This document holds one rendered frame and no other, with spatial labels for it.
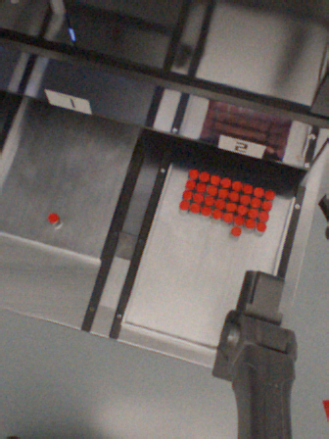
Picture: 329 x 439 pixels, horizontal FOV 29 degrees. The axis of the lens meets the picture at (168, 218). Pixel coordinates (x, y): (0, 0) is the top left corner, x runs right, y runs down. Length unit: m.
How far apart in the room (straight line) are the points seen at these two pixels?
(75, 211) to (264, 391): 0.71
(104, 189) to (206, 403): 1.02
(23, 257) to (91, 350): 0.89
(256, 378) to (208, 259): 0.59
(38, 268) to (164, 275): 0.25
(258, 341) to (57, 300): 0.60
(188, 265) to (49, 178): 0.34
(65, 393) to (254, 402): 1.50
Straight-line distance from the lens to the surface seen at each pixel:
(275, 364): 0.75
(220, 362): 0.96
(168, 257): 1.28
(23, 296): 1.30
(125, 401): 2.14
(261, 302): 0.84
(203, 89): 1.04
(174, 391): 2.13
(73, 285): 1.28
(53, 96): 1.25
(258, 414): 0.69
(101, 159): 1.34
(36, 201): 1.33
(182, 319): 1.26
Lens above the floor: 2.13
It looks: 75 degrees down
